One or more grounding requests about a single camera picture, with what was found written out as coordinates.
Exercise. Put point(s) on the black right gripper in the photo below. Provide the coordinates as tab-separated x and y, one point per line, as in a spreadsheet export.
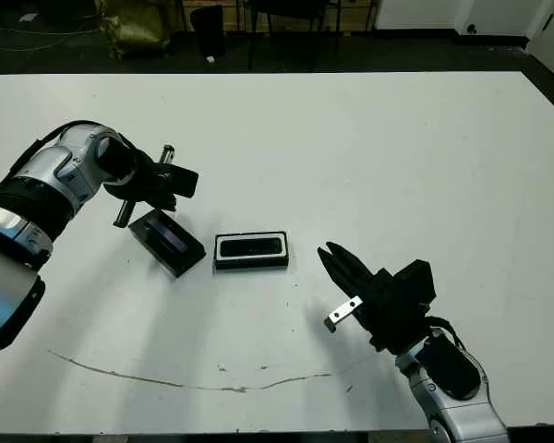
392	318

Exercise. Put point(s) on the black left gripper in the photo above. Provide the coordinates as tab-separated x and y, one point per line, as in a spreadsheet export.
143	180

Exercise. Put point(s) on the black box lid with print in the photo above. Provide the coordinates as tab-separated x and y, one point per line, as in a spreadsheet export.
184	258

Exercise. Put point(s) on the slim black camera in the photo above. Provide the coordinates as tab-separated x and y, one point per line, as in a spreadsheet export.
251	246

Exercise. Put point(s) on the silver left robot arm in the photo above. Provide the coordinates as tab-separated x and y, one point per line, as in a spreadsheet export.
41	175

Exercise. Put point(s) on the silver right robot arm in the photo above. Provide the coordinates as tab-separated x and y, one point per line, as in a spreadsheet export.
443	406

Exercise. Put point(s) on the black box base white insert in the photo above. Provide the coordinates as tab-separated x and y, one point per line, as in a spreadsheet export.
251	265

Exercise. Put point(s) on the yellow-green plastic bag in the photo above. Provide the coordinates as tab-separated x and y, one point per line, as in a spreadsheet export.
134	30

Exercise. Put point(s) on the black bin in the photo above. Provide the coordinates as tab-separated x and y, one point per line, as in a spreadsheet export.
208	32

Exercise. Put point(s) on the white paper sheet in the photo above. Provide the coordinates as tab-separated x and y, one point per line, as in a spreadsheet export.
28	18

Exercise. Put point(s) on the black office chair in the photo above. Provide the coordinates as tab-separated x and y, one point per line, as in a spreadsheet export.
291	7

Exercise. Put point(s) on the black skirting board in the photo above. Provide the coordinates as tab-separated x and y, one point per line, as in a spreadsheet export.
448	41

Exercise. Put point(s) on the round black door stop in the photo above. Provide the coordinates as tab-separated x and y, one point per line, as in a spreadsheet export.
472	28

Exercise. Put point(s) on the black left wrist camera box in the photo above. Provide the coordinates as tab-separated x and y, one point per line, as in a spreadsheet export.
184	182

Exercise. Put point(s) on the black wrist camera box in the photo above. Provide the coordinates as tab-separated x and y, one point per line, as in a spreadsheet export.
184	182
417	281

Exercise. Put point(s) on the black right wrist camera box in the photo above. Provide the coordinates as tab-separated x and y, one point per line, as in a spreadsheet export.
417	281

